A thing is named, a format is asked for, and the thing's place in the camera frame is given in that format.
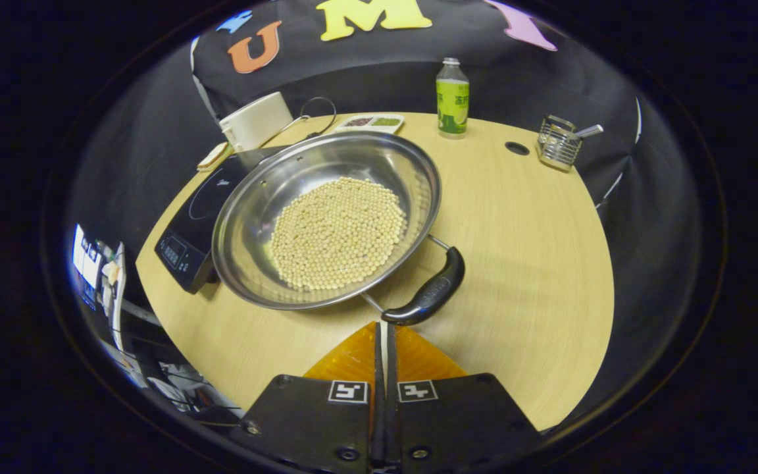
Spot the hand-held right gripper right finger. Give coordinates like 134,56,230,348
386,323,544,474

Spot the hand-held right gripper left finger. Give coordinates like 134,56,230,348
231,321,386,474

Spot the stainless steel pot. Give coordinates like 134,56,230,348
211,130,467,327

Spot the black induction cooktop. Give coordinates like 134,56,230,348
154,146,288,295

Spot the pile of soybeans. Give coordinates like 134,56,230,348
269,176,408,292

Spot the white equipment rack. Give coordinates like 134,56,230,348
71,223,156,389

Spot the plate with sandwich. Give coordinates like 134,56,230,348
196,142,235,173

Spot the white divided bean plate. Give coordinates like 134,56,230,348
330,113,405,136

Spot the white toaster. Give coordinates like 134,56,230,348
218,91,294,153

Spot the green label drink bottle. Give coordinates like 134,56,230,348
436,57,470,140

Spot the black backdrop cloth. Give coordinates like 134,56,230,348
63,0,709,429

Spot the metal wire utensil holder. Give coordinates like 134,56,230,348
537,115,584,173

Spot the black power cable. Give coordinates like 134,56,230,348
280,97,338,142

